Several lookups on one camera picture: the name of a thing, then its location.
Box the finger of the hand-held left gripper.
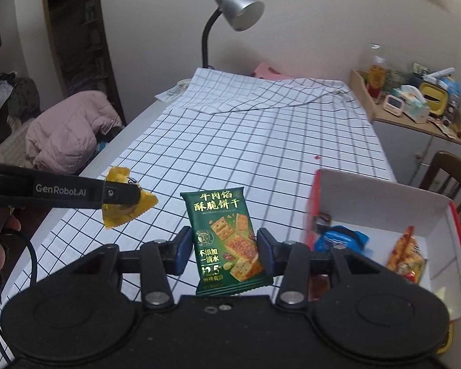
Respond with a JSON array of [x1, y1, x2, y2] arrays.
[[102, 184, 144, 207]]

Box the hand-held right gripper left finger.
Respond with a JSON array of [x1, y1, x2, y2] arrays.
[[77, 226, 195, 310]]

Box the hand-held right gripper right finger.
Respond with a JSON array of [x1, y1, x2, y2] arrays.
[[257, 228, 381, 310]]

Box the yellow egg snack packet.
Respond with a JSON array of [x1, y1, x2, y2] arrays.
[[102, 165, 159, 230]]

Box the green cracker packet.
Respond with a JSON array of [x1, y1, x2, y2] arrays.
[[180, 186, 275, 296]]

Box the dark red snack packet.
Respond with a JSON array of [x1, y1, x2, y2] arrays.
[[311, 275, 331, 300]]

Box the dark plum snack packet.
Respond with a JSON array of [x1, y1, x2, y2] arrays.
[[314, 211, 333, 235]]

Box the dark blue snack packet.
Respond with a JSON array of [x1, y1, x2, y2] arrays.
[[314, 225, 369, 255]]

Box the red yellow snack packet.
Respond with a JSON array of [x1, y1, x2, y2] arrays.
[[387, 226, 428, 286]]

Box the red cardboard box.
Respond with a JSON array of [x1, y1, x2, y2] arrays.
[[305, 169, 461, 316]]

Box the pink padded jacket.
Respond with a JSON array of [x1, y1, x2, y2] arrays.
[[25, 90, 121, 173]]

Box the grey bag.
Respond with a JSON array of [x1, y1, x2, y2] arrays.
[[0, 71, 39, 124]]

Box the white checked tablecloth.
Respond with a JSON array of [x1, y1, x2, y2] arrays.
[[0, 67, 398, 339]]

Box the printed paper leaflet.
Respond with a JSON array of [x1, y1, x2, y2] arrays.
[[154, 79, 193, 104]]

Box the dark wooden bookshelf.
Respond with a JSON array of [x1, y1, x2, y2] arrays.
[[46, 0, 125, 124]]

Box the wooden storage cabinet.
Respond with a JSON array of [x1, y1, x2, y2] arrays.
[[349, 68, 461, 189]]

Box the pink cloth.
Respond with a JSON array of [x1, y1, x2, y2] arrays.
[[251, 61, 293, 79]]

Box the white kitchen timer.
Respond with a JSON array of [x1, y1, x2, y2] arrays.
[[382, 94, 402, 116]]

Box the brown wooden chair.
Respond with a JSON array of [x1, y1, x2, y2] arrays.
[[419, 150, 461, 235]]

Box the pale green tissue box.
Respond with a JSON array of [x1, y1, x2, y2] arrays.
[[392, 85, 431, 124]]

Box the yellow trash bin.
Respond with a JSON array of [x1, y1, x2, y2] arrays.
[[443, 321, 461, 354]]

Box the orange drink bottle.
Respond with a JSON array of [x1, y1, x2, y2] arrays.
[[369, 56, 388, 97]]

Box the grey desk lamp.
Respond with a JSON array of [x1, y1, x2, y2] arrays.
[[200, 0, 265, 69]]

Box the yellow tissue holder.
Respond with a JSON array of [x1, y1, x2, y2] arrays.
[[419, 81, 452, 116]]

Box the white tube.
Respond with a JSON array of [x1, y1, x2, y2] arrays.
[[426, 67, 456, 85]]

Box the black cable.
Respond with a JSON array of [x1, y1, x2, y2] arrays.
[[0, 231, 37, 354]]

